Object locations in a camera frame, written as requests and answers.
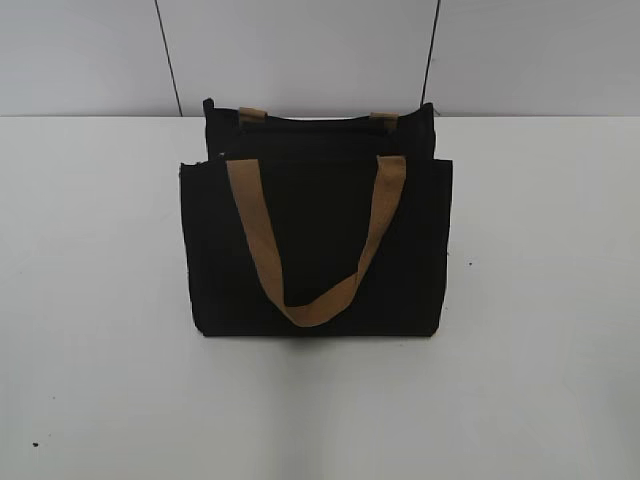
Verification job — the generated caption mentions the black canvas tote bag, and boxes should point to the black canvas tote bag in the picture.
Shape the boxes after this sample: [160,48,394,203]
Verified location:
[179,99,453,337]

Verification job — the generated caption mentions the tan front bag handle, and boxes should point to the tan front bag handle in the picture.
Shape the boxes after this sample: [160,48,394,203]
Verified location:
[226,156,406,328]

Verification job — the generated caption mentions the tan bag handle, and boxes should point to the tan bag handle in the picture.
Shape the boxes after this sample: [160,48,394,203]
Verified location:
[238,107,399,125]
[226,156,406,328]

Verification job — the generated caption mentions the tan rear bag handle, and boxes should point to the tan rear bag handle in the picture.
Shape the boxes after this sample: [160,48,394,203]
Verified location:
[238,107,399,125]

